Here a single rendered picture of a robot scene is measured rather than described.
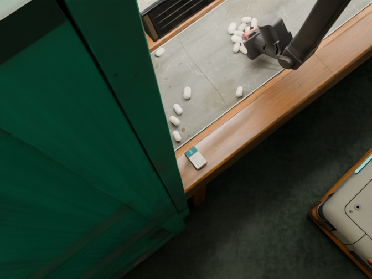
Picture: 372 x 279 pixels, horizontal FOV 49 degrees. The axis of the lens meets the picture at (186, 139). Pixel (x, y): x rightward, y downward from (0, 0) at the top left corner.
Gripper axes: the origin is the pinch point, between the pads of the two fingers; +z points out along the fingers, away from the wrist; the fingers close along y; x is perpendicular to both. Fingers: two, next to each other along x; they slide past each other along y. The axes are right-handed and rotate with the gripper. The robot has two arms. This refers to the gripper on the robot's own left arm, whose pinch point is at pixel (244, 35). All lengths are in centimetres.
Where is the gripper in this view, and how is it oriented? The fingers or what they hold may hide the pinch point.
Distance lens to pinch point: 132.9
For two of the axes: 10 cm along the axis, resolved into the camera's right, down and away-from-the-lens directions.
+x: 4.1, 7.0, 5.8
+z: -4.3, -4.1, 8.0
